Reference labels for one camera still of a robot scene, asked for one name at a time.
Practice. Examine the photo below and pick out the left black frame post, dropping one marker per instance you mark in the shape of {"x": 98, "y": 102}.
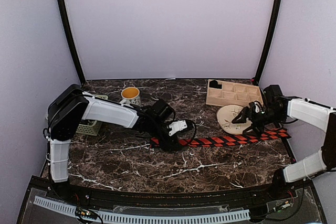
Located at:
{"x": 70, "y": 40}

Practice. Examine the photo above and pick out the black frame post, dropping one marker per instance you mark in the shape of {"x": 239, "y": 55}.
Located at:
{"x": 70, "y": 40}
{"x": 268, "y": 40}

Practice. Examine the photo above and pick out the red navy striped tie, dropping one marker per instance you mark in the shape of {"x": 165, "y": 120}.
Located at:
{"x": 232, "y": 140}

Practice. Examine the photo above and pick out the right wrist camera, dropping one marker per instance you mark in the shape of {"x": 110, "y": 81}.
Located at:
{"x": 258, "y": 106}

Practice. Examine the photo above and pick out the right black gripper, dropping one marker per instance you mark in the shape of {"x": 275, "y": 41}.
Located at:
{"x": 258, "y": 130}

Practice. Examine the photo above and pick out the white patterned mug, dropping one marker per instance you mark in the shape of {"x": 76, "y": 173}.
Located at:
{"x": 131, "y": 95}

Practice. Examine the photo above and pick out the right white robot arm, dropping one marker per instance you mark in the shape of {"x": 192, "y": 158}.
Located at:
{"x": 281, "y": 109}

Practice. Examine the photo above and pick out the wooden compartment organizer box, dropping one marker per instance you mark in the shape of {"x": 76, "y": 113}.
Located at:
{"x": 233, "y": 93}

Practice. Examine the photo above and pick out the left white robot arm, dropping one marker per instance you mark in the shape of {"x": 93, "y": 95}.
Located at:
{"x": 74, "y": 105}

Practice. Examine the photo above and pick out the bird pattern ceramic plate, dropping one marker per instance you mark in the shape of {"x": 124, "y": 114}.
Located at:
{"x": 226, "y": 114}

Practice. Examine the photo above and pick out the white slotted cable duct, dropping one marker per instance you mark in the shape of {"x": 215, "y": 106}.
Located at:
{"x": 124, "y": 214}

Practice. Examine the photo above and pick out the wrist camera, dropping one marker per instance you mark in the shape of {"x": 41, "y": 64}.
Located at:
{"x": 177, "y": 126}
{"x": 258, "y": 106}

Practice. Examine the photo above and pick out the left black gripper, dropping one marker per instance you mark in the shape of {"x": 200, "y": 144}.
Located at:
{"x": 168, "y": 145}

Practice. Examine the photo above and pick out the right black frame post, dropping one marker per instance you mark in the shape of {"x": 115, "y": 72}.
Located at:
{"x": 268, "y": 40}

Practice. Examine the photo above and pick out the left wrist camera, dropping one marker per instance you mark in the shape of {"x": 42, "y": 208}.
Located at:
{"x": 177, "y": 126}

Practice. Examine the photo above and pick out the black rolled tie in box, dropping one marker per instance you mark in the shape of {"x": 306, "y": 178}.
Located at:
{"x": 215, "y": 84}

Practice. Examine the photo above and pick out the green plastic basket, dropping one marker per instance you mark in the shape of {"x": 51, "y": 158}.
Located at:
{"x": 89, "y": 127}

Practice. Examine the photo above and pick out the black front rail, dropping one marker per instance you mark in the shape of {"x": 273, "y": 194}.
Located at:
{"x": 99, "y": 198}

